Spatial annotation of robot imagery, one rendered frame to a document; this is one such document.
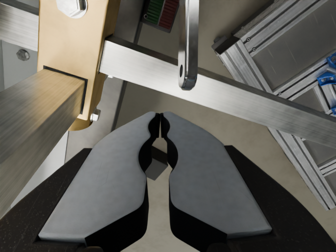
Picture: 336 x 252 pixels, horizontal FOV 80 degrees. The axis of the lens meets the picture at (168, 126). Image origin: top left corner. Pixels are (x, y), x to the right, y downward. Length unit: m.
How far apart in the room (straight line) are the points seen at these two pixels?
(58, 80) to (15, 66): 0.33
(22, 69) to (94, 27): 0.34
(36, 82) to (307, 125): 0.27
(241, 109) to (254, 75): 0.71
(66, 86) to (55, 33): 0.04
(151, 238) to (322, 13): 1.89
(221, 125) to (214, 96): 1.04
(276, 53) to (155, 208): 1.33
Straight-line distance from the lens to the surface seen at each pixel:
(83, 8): 0.19
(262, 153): 1.48
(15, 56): 0.51
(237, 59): 0.87
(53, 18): 0.20
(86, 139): 0.43
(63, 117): 0.17
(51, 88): 0.18
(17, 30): 0.23
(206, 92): 0.21
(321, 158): 1.38
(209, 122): 1.22
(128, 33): 0.34
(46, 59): 0.21
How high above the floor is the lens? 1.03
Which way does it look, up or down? 59 degrees down
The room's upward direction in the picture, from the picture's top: 177 degrees clockwise
